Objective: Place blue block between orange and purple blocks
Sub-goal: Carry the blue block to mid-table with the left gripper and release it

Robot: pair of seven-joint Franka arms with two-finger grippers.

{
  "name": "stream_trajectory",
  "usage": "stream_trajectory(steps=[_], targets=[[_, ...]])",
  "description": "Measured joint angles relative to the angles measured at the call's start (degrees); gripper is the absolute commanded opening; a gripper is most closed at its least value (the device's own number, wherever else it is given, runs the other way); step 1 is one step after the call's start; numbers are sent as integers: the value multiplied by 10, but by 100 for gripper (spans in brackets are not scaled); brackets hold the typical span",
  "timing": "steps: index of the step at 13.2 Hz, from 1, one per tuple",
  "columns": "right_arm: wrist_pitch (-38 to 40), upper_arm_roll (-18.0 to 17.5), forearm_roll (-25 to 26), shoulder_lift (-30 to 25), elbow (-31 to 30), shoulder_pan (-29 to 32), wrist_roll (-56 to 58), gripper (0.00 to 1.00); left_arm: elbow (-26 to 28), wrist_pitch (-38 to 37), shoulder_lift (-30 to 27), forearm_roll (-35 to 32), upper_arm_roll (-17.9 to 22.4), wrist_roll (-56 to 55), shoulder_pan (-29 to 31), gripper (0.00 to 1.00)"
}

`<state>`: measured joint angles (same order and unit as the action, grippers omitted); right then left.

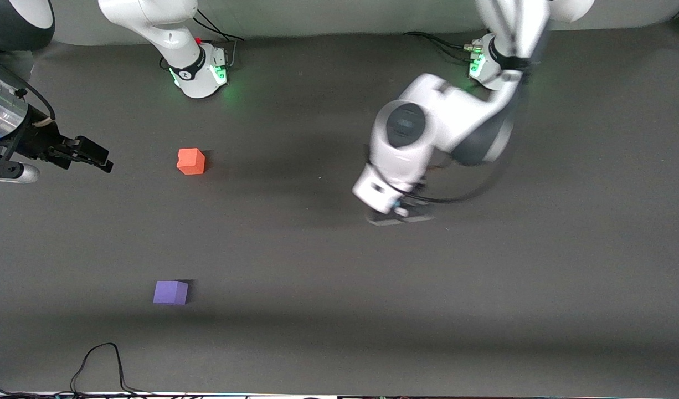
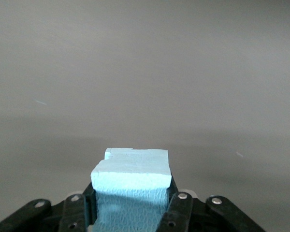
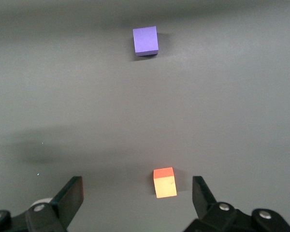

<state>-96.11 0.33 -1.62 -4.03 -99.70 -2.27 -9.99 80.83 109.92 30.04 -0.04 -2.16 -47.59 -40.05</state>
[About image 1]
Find black looped table cable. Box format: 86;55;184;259
70;342;155;396

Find purple foam block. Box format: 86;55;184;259
153;280;189;305

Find orange foam block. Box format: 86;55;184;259
176;147;206;176

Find black left arm base cables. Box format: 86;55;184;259
402;30;484;63

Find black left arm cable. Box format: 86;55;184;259
395;161;513;205

